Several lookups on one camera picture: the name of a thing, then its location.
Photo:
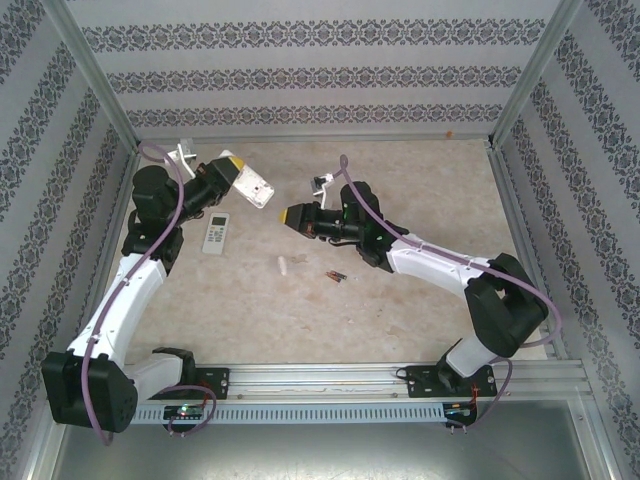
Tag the white remote control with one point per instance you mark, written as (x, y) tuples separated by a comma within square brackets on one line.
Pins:
[(256, 189), (216, 235)]

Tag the white battery cover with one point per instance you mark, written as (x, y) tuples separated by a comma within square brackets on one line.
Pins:
[(282, 266)]

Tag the battery pair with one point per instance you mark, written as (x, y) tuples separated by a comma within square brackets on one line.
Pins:
[(337, 275)]

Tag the black gold AAA battery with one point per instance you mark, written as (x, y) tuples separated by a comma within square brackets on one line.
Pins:
[(333, 279)]

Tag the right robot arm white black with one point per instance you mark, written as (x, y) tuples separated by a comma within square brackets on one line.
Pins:
[(435, 262)]

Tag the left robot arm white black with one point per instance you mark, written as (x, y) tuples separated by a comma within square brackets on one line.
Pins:
[(125, 295)]

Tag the grey metal sheet panel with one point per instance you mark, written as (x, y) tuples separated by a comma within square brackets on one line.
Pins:
[(320, 450)]

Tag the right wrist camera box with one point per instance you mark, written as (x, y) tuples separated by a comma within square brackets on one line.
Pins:
[(322, 187)]

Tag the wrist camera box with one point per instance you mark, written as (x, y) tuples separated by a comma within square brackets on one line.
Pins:
[(322, 187), (182, 155)]

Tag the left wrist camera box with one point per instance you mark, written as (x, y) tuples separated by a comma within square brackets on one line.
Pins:
[(182, 155)]

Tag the aluminium frame cross beam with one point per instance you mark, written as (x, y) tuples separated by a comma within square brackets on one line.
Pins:
[(310, 140)]

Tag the aluminium frame side rail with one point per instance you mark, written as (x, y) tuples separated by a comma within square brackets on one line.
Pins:
[(106, 255), (513, 200)]

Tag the aluminium frame post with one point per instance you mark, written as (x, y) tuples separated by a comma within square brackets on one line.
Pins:
[(100, 75), (531, 75)]

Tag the aluminium mounting rail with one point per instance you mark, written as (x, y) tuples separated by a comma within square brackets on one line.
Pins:
[(310, 380)]

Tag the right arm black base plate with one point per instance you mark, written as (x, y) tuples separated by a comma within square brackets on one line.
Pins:
[(420, 382)]

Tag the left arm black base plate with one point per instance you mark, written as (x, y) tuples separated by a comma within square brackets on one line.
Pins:
[(215, 382)]

